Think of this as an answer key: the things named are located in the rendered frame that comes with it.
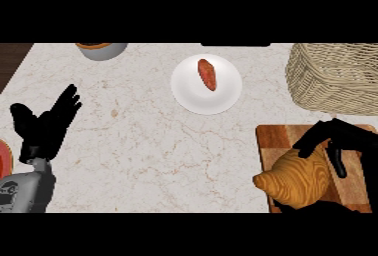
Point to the red sausage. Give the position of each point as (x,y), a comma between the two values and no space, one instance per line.
(207,75)

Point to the beige wicker basket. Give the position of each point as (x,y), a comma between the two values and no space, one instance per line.
(334,80)

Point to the white round plate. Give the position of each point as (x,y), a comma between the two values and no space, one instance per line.
(197,96)

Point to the red round object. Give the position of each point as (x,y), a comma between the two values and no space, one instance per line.
(3,161)

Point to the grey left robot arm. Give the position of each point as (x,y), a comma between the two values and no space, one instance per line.
(23,191)

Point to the wooden cutting board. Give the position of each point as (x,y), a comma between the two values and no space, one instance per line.
(275,136)

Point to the golden brown croissant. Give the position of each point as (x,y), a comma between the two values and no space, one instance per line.
(296,181)

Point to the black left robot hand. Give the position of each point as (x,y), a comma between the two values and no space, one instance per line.
(46,131)

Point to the grey bowl with orange rim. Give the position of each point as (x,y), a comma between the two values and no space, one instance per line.
(104,52)

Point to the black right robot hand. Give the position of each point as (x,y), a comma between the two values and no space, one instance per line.
(352,138)

